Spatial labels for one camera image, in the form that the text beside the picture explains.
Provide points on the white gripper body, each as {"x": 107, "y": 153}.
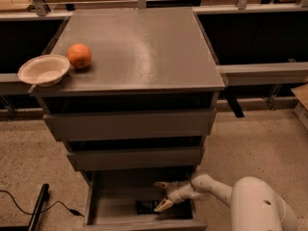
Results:
{"x": 178, "y": 192}

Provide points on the dark rxbar blueberry bar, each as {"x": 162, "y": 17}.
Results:
{"x": 146, "y": 207}

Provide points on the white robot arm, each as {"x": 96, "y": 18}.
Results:
{"x": 254, "y": 204}

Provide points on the grey middle drawer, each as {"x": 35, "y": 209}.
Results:
{"x": 136, "y": 158}

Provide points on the grey open bottom drawer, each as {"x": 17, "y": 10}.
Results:
{"x": 113, "y": 196}

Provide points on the grey top drawer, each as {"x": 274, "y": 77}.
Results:
{"x": 131, "y": 125}

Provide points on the grey drawer cabinet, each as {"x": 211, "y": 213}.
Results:
{"x": 147, "y": 100}

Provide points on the black pole on floor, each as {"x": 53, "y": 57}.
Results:
{"x": 42, "y": 198}

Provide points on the orange fruit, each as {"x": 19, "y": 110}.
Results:
{"x": 79, "y": 55}

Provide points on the wooden board at right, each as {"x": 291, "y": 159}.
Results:
{"x": 301, "y": 93}

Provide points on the white paper bowl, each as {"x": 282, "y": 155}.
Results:
{"x": 45, "y": 70}

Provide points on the grey metal railing frame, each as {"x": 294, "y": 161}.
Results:
{"x": 256, "y": 69}

